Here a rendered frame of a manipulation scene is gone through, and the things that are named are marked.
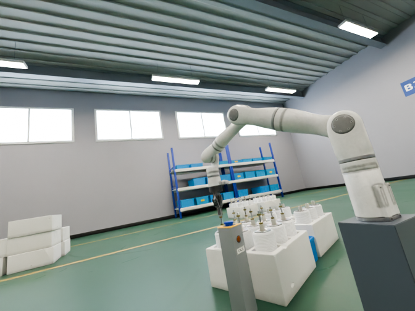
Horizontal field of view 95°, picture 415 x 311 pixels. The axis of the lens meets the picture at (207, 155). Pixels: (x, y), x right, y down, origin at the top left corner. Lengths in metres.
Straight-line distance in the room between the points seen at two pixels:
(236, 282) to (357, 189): 0.52
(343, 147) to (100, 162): 5.77
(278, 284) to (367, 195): 0.46
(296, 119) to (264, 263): 0.58
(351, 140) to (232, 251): 0.55
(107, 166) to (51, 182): 1.29
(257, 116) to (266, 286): 0.68
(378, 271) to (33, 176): 6.23
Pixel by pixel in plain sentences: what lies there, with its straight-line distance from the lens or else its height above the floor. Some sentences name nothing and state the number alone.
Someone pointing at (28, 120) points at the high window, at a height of 3.06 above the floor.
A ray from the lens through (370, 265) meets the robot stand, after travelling 0.73.
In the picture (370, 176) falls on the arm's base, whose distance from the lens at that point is 0.70.
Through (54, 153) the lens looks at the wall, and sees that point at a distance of 6.29.
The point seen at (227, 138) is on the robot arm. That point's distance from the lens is 0.99.
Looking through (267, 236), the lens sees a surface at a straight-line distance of 0.92.
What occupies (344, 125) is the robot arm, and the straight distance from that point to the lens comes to 0.71.
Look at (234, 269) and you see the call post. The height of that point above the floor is 0.16.
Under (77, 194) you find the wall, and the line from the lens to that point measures 5.98.
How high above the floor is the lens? 0.44
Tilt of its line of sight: 12 degrees up
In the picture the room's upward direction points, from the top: 10 degrees counter-clockwise
